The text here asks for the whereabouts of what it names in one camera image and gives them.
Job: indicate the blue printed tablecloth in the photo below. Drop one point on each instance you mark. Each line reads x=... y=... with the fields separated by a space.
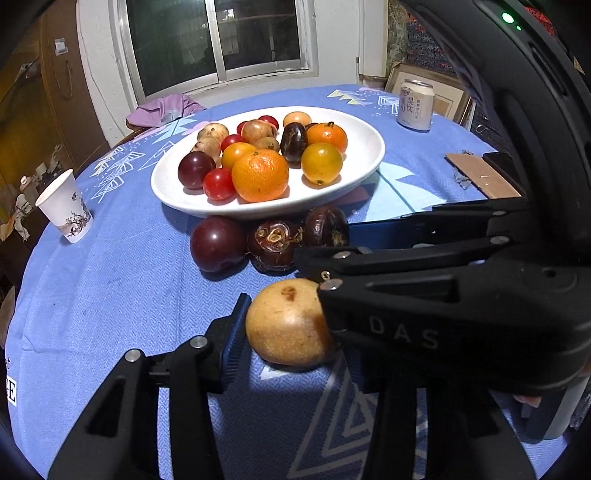
x=115 y=286

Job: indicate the white drink can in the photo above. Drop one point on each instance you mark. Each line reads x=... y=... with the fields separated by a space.
x=415 y=108

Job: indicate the white printed paper cup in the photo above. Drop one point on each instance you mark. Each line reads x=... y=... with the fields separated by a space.
x=64 y=207

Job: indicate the stack of patterned gift boxes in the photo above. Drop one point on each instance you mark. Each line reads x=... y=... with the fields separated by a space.
x=420 y=41

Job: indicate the orange mandarin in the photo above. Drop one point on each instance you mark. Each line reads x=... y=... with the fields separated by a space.
x=327 y=137
x=260 y=175

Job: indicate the wooden chair back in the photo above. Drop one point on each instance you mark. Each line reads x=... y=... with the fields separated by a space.
x=135 y=134

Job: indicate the small white bottle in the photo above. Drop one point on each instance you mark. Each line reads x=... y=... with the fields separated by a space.
x=24 y=180

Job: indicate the large brown pear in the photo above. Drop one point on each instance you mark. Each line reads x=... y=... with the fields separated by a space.
x=288 y=321

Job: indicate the black smartphone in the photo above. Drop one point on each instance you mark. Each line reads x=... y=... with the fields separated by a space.
x=503 y=166

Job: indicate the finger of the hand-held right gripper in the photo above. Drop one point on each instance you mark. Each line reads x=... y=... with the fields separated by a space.
x=351 y=263
x=383 y=235

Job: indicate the small tan pear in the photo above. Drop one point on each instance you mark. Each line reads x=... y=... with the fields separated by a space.
x=267 y=144

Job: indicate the white paper label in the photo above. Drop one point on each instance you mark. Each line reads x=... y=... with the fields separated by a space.
x=61 y=47

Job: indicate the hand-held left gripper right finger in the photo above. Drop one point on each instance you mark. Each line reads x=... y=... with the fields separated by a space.
x=369 y=376

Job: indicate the white oval plate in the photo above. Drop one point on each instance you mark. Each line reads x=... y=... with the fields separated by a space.
x=364 y=147

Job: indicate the wooden picture frame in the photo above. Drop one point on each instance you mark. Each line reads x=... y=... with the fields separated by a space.
x=450 y=101

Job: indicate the brown wooden cabinet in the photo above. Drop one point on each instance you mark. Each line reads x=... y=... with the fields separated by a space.
x=46 y=92

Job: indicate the sliding glass window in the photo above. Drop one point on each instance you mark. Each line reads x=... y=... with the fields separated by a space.
x=184 y=37

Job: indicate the speckled tan pear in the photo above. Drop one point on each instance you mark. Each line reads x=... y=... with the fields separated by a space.
x=207 y=148

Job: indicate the yellow-orange tomato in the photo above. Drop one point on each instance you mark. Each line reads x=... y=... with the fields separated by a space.
x=236 y=154
x=322 y=163

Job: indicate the tan leather wallet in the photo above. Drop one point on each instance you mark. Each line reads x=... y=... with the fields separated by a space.
x=480 y=177

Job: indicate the person's right hand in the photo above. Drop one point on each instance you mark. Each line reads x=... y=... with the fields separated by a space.
x=526 y=400

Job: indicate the purple cloth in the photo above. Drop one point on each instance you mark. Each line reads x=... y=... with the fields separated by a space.
x=161 y=110

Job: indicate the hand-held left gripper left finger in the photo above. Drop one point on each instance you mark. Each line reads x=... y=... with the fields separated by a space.
x=233 y=341

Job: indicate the red tomato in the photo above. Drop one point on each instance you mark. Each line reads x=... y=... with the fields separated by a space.
x=232 y=142
x=241 y=127
x=218 y=183
x=269 y=121

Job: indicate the white wall conduit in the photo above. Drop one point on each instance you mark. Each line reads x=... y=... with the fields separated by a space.
x=358 y=69

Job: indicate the orange-tan pear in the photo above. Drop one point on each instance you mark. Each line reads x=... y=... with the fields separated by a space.
x=296 y=119

